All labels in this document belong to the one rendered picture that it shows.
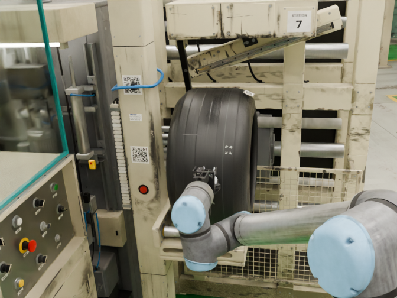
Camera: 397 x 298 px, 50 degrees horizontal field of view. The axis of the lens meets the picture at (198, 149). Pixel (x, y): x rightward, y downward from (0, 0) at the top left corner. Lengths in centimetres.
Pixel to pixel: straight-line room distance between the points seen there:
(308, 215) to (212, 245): 33
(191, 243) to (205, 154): 41
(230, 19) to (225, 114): 44
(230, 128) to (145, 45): 44
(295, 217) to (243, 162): 53
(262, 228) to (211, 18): 98
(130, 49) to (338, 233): 114
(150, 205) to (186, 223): 72
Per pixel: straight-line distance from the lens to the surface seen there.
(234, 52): 196
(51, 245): 174
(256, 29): 180
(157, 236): 179
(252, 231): 116
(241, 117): 155
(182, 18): 184
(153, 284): 210
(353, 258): 70
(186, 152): 151
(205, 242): 119
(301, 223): 100
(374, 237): 73
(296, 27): 179
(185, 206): 114
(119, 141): 178
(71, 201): 181
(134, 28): 162
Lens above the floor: 190
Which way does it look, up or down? 22 degrees down
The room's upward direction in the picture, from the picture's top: 3 degrees counter-clockwise
